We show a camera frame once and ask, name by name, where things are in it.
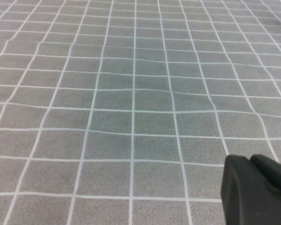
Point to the grey checkered tablecloth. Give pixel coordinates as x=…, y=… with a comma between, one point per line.
x=107, y=105

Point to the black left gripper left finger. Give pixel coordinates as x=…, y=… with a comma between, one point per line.
x=243, y=194

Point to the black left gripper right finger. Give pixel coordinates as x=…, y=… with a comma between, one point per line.
x=276, y=175

